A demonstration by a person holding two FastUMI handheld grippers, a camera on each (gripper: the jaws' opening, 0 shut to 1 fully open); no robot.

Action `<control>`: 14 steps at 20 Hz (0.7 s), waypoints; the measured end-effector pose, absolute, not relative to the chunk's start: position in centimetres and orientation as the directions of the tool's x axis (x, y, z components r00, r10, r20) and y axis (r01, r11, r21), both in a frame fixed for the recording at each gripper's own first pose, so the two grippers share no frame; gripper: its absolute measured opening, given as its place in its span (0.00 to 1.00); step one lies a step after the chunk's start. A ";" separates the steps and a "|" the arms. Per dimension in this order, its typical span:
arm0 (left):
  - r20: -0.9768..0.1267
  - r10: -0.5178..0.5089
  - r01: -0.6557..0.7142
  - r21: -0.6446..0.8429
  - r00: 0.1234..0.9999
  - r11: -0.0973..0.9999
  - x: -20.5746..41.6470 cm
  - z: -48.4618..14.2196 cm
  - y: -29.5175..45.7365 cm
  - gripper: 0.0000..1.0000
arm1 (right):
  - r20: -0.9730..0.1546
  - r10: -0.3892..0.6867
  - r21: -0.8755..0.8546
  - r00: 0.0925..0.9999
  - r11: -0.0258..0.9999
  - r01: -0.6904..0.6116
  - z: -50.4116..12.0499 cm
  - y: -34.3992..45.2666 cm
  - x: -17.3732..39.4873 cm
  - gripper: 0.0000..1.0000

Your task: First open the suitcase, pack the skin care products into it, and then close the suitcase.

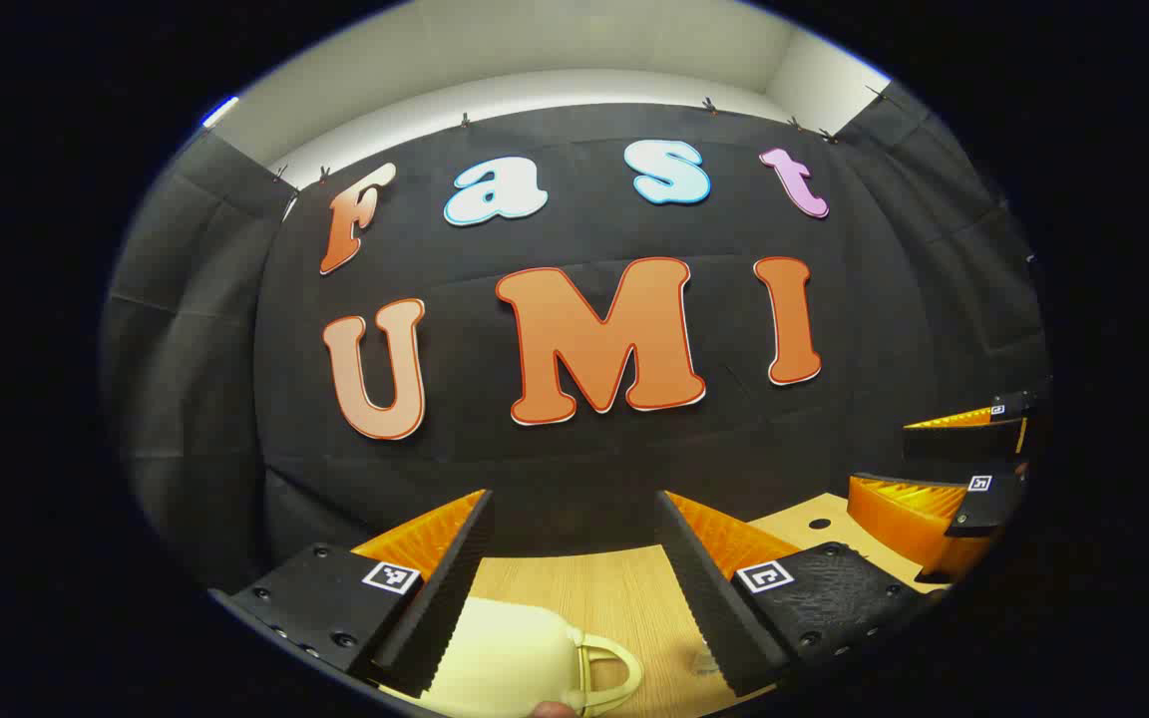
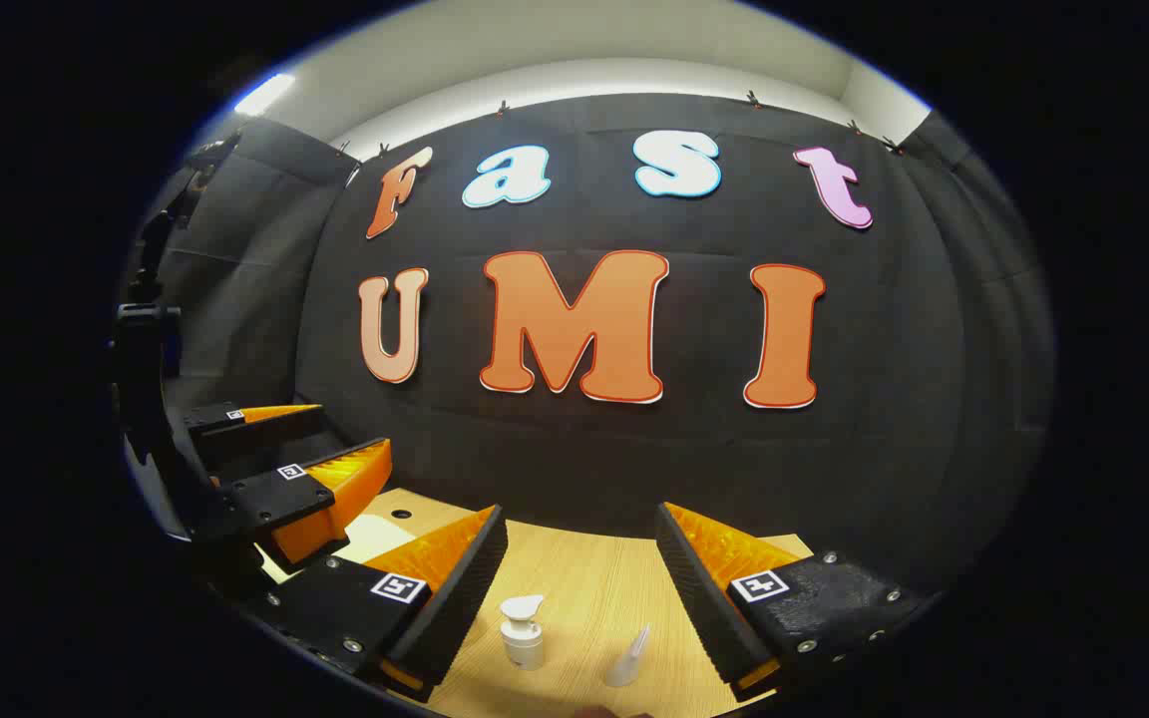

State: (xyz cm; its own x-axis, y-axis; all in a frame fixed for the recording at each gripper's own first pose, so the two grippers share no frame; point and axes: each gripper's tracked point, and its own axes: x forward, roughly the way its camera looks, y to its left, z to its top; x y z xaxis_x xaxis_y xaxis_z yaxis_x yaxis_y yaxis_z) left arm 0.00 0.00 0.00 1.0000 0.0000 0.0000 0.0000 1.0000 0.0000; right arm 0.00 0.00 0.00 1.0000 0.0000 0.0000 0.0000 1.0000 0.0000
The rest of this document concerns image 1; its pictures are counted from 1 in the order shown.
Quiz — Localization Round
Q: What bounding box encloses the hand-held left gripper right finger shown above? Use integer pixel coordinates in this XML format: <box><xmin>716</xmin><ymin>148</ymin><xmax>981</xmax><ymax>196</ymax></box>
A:
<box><xmin>654</xmin><ymin>489</ymin><xmax>945</xmax><ymax>699</ymax></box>

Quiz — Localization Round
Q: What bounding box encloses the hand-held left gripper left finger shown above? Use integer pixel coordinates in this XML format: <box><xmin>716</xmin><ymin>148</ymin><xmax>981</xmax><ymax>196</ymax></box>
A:
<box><xmin>210</xmin><ymin>489</ymin><xmax>496</xmax><ymax>699</ymax></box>

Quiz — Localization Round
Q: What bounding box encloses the pale yellow suitcase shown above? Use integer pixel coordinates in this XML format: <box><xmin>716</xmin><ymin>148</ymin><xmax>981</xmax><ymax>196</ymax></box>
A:
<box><xmin>380</xmin><ymin>596</ymin><xmax>645</xmax><ymax>718</ymax></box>

